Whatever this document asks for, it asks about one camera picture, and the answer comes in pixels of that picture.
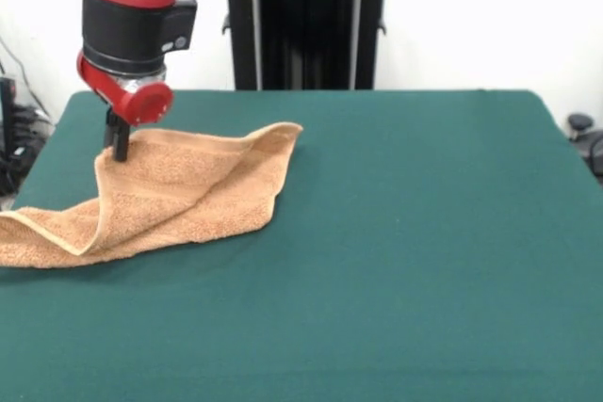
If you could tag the black equipment pile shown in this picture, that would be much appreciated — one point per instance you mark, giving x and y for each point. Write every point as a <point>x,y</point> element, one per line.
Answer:
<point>21,157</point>

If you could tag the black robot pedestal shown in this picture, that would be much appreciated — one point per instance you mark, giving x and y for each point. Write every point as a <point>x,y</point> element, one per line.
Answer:
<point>306,20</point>

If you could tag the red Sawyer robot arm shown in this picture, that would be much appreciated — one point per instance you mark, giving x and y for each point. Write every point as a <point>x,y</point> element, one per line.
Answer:
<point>132,11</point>

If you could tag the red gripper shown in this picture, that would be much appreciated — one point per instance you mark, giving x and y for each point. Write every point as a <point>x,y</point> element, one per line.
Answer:
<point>122,98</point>

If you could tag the black upright device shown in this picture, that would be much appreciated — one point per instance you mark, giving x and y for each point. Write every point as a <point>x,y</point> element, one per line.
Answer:
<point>8,110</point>

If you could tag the orange terry towel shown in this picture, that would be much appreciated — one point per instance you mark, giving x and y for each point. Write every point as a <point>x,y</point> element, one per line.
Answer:
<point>188,195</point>

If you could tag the dark green table cloth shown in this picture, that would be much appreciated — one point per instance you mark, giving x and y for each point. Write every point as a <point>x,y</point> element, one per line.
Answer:
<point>424,279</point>

